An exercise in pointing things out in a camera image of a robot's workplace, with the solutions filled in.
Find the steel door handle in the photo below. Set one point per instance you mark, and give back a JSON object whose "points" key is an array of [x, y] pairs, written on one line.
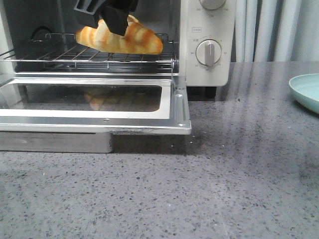
{"points": [[56, 142]]}

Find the white curtain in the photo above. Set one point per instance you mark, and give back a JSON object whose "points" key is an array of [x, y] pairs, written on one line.
{"points": [[276, 30]]}

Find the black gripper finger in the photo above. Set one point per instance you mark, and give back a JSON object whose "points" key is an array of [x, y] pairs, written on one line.
{"points": [[89, 12], [115, 14]]}

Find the oven glass door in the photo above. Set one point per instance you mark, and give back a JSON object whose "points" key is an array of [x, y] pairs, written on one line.
{"points": [[93, 102]]}

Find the white Toshiba toaster oven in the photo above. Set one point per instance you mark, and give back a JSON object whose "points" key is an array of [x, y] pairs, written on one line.
{"points": [[185, 22]]}

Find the upper temperature knob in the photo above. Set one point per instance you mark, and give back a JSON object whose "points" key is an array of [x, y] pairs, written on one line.
{"points": [[212, 4]]}

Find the lower timer knob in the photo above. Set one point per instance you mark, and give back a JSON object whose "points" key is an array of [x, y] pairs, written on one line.
{"points": [[208, 52]]}

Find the wire oven rack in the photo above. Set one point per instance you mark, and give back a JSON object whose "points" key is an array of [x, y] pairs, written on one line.
{"points": [[60, 51]]}

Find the mint green plate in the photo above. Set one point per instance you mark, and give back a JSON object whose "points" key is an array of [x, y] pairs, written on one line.
{"points": [[305, 90]]}

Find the golden croissant bread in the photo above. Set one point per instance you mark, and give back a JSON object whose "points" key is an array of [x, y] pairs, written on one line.
{"points": [[137, 39]]}

